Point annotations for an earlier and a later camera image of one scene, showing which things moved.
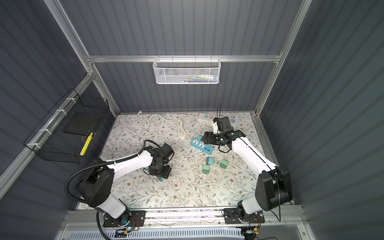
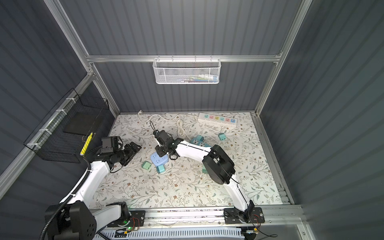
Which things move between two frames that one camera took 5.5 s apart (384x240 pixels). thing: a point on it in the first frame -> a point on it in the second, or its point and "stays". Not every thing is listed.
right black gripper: [209, 136] -> [158, 148]
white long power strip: [208, 117] stays
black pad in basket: [81, 123] stays
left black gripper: [166, 174] -> [131, 152]
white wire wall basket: [186, 71] stays
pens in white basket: [203, 78] stays
